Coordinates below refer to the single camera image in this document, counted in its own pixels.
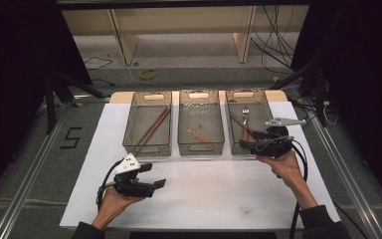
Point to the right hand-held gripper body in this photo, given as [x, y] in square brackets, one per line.
[275, 144]

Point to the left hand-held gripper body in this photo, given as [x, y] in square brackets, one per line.
[132, 189]

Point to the transparent grey plastic bin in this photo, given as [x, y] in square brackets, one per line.
[262, 109]
[149, 127]
[200, 116]

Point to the person's left hand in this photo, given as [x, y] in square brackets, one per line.
[114, 205]

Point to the person's right hand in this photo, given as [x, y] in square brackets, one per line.
[286, 167]

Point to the white table sheet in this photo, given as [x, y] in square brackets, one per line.
[212, 199]

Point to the black metal stand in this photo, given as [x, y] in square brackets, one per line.
[49, 106]
[320, 99]

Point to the yellow tape roll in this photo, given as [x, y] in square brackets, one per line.
[148, 74]

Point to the black curtain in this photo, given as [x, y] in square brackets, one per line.
[364, 83]
[13, 83]

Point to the light wooden desk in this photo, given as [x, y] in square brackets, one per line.
[126, 43]

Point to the aluminium floor rail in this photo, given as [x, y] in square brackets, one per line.
[348, 179]
[30, 179]

